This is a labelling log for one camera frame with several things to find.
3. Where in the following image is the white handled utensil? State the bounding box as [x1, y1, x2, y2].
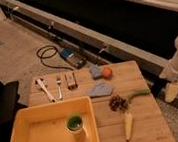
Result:
[35, 78, 56, 103]

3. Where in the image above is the orange ball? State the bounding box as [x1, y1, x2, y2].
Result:
[102, 67, 112, 80]

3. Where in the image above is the green chili pepper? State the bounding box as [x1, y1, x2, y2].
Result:
[127, 89, 151, 104]

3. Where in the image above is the wooden table board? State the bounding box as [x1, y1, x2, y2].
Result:
[23, 55, 177, 142]

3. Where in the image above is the small brown box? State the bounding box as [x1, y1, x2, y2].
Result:
[65, 72, 78, 90]

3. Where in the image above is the blue sponge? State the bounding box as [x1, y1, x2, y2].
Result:
[89, 64, 102, 80]

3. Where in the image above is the yellow plastic tray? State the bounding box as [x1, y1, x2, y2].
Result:
[10, 97, 100, 142]

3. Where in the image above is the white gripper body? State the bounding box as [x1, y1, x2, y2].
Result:
[159, 65, 178, 83]

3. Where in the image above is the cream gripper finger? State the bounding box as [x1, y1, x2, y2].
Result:
[165, 82, 178, 103]

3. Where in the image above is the dark purple grape bunch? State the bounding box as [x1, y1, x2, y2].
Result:
[109, 95, 129, 112]

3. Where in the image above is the yellow corn cob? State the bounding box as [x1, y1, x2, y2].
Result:
[124, 112, 134, 141]

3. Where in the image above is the green and white mug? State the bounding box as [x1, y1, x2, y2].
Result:
[66, 114, 89, 138]

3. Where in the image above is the blue folded cloth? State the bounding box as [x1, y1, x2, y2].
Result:
[86, 82, 114, 98]

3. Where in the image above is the blue and black device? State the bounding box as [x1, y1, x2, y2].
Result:
[59, 48, 86, 69]

